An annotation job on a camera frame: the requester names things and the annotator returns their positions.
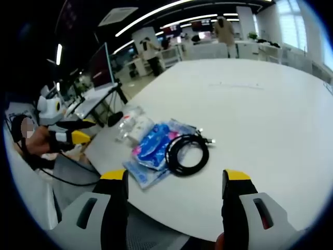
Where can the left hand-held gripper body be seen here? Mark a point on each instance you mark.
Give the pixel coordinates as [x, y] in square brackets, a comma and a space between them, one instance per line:
[50, 109]

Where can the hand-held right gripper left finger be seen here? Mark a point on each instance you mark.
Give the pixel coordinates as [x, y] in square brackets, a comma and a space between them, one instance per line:
[112, 213]

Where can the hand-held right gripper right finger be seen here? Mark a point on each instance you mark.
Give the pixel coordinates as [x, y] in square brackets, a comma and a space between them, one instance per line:
[234, 208]

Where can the clear blue plastic bag item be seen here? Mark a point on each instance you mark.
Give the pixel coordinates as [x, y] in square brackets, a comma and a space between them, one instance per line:
[145, 178]

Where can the white tissue pack item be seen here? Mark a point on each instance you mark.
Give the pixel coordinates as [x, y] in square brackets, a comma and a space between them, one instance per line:
[141, 127]

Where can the blue pink packet item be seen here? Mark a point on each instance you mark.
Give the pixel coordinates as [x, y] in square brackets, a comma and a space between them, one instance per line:
[153, 145]

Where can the person's left hand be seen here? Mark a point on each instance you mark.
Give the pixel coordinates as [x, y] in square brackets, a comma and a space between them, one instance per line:
[39, 143]

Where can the person's right hand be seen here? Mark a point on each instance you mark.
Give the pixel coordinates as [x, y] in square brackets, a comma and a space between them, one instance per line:
[220, 242]

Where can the white office desk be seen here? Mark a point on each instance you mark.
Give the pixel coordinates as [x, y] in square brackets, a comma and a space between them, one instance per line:
[96, 100]

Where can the computer monitor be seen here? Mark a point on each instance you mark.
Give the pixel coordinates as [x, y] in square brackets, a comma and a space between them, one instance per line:
[100, 65]

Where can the white table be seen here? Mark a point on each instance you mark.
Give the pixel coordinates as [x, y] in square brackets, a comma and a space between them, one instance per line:
[247, 117]

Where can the green potted plant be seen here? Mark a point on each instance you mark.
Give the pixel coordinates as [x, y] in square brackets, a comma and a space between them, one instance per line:
[252, 36]

